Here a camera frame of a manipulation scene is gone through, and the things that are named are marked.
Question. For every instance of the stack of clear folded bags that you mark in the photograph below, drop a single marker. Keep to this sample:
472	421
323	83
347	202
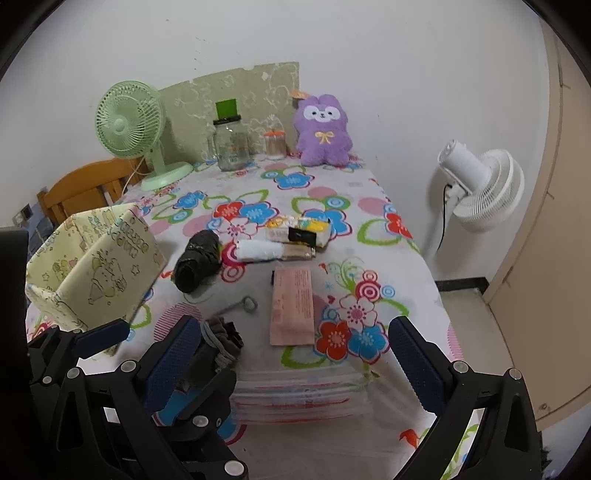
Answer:
300	397

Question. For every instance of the floral tablecloth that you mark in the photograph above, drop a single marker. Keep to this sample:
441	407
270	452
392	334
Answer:
323	194

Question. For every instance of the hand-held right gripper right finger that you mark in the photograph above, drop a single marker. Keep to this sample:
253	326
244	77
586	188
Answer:
415	364

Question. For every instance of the green desk fan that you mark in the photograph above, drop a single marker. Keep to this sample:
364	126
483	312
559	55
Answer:
124	122

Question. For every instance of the black cloth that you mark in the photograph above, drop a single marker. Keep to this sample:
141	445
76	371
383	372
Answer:
196	261

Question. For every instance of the beige door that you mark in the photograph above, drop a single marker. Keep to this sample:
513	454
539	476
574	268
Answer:
554	230

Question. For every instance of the wooden chair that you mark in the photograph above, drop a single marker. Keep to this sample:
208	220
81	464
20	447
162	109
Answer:
78	184

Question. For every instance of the white packet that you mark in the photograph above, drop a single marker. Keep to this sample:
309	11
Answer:
261	250

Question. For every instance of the grey cloth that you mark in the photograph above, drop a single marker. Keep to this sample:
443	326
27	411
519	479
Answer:
226	334

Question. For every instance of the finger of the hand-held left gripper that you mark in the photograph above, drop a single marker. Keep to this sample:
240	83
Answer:
104	336

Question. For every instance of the glass jar with black lid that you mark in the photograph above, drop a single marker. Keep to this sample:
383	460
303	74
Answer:
231	147

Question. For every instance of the cream patterned fabric storage box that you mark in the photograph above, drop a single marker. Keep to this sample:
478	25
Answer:
111	263

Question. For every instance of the yellow cartoon tissue packet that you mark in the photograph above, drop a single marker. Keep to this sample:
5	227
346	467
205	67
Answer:
319	226

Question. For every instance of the green patterned board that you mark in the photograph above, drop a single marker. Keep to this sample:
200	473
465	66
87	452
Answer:
258	92

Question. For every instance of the white standing fan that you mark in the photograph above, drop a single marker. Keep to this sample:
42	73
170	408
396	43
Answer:
489	184

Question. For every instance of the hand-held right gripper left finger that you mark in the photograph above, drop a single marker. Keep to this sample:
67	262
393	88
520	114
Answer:
171	364

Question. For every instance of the toothpick jar with orange lid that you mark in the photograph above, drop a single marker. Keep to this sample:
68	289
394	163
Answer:
275	147

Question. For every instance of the pink packet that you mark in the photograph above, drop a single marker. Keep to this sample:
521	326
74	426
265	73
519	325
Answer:
291	309

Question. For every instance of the purple plush toy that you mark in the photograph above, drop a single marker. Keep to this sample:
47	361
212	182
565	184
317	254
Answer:
323	138

